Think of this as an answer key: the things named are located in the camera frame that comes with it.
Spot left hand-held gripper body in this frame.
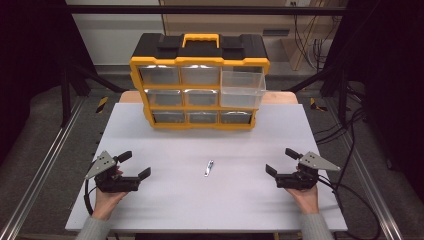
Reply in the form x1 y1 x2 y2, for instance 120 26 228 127
84 150 141 194

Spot black floor cables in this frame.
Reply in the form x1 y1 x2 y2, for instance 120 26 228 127
314 106 368 194

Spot hanging black cables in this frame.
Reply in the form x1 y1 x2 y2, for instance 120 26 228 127
292 2 334 72

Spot person's right hand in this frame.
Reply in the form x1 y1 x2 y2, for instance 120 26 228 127
285 185 320 215

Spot black curtain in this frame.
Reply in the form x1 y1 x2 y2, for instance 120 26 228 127
0 0 98 165
322 0 424 195

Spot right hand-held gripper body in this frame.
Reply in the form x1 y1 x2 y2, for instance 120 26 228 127
275 151 342 192

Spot left hand-held gripper cable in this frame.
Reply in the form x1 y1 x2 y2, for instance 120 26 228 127
83 159 100 216

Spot aluminium floor rail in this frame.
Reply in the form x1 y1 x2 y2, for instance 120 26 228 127
0 96 86 240
324 99 405 240

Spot person's left hand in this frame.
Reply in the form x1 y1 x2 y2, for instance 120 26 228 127
91 190 130 221

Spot black metal frame bar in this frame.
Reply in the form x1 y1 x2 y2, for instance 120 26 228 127
64 4 348 16

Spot clear plastic drawer bin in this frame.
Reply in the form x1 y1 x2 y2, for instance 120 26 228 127
219 69 268 109

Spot right hand-held gripper cable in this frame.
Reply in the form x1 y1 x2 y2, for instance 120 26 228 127
318 176 383 240

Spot group of clear drawers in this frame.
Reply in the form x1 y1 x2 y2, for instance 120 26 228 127
138 64 253 125

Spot hand-held gripper cable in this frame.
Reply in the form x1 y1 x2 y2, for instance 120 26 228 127
318 176 383 240
83 159 100 216

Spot light wooden cabinet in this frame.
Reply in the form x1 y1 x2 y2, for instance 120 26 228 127
161 0 348 71

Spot yellow black organizer case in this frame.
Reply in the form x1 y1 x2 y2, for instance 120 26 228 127
129 32 271 131

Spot black metal frame post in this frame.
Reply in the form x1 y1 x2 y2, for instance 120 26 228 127
59 63 73 128

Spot small metal screw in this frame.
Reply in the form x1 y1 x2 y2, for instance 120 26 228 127
203 159 215 178

